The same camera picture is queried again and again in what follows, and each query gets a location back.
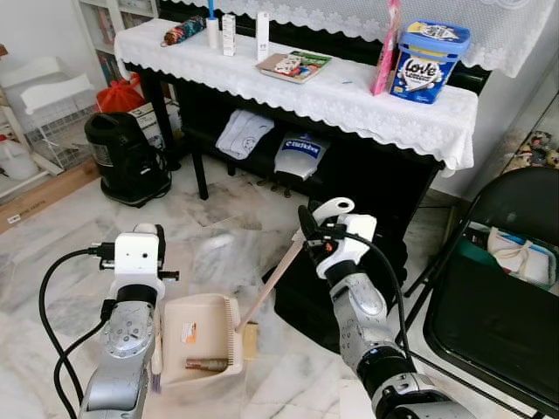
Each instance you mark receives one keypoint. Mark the cream cloth bundle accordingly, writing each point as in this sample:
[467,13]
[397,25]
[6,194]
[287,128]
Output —
[520,257]

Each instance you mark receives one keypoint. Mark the illustrated book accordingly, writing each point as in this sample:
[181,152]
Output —
[293,67]

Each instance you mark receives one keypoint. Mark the white bookshelf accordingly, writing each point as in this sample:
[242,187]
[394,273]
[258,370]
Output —
[109,26]

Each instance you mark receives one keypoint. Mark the white bottle blue brush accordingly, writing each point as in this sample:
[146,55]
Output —
[212,33]

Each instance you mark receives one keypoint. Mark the black canister vacuum cleaner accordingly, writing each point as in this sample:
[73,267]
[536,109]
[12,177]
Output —
[127,161]

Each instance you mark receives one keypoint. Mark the tall white tube box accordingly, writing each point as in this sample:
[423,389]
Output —
[262,35]

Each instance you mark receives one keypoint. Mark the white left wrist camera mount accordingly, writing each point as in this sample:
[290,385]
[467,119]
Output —
[138,257]

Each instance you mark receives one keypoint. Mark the white patterned box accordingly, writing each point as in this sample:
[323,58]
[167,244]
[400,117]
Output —
[229,35]

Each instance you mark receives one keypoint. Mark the folded white garment pack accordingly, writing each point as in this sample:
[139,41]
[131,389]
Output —
[244,135]

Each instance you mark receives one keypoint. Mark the beige broom purple bristles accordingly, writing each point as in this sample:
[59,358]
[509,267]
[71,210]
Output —
[157,358]

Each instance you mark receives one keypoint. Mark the glass figurine display shelf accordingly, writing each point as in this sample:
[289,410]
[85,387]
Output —
[541,153]

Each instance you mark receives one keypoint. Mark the white plastic jug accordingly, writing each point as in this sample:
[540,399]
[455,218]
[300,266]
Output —
[16,161]

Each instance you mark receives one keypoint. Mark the red bag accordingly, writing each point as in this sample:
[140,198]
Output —
[120,96]

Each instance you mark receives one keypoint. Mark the black folding chair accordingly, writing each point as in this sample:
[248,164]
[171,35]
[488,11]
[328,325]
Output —
[498,332]

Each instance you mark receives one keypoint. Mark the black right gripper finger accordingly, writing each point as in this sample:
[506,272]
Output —
[307,223]

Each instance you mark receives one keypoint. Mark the grey pack blue label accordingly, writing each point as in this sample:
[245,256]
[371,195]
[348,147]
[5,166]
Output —
[301,155]

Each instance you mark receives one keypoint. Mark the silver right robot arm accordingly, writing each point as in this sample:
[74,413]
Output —
[362,314]

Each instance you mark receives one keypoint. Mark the small wooden block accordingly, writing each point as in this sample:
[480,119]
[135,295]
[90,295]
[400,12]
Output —
[251,340]

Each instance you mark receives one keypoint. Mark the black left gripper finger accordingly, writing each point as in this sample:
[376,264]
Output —
[161,249]

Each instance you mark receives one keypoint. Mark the brown cylinder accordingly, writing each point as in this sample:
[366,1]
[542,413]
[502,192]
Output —
[208,363]

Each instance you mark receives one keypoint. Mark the green plastic bin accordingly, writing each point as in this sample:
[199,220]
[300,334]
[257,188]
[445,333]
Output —
[476,253]

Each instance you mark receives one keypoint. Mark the blue Love tub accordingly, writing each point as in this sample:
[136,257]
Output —
[428,70]

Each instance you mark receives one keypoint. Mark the pink packaged item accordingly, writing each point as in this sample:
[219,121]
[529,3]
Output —
[384,61]

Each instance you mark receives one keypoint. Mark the white lace piano cover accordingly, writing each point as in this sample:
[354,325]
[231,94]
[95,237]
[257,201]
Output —
[489,26]

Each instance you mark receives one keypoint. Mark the long wooden base board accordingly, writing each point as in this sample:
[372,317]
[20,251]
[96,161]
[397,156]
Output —
[44,199]

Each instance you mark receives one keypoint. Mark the folded patterned umbrella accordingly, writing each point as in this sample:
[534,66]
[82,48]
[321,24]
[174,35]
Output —
[183,30]

